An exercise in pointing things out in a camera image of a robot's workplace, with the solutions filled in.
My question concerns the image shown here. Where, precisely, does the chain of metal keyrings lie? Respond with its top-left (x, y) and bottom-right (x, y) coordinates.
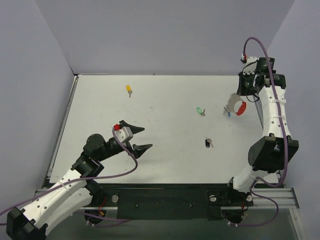
top-left (222, 92), bottom-right (245, 115)

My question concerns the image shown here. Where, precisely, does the dark blue tagged key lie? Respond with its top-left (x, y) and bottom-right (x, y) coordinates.
top-left (205, 137), bottom-right (214, 148)

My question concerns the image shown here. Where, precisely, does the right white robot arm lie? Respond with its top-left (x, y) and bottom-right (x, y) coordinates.
top-left (223, 55), bottom-right (299, 205)

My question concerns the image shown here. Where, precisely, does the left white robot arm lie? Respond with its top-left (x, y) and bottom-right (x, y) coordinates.
top-left (4, 120), bottom-right (152, 240)

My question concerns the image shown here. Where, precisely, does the yellow tagged key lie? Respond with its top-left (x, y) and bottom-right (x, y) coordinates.
top-left (126, 84), bottom-right (133, 97)

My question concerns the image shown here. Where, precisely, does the green tagged key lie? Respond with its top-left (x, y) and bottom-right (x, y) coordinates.
top-left (196, 107), bottom-right (206, 117)

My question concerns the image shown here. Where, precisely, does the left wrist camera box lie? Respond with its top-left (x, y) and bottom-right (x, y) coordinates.
top-left (113, 124), bottom-right (134, 144)

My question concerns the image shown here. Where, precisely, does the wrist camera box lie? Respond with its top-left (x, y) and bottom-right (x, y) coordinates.
top-left (113, 124), bottom-right (134, 144)
top-left (239, 53), bottom-right (259, 76)

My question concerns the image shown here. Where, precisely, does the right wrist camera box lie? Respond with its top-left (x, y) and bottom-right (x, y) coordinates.
top-left (239, 53), bottom-right (259, 76)

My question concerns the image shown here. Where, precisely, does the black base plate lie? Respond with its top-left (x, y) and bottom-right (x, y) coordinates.
top-left (84, 183), bottom-right (253, 221)

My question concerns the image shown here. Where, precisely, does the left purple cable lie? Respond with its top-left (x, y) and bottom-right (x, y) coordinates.
top-left (0, 128), bottom-right (140, 228)

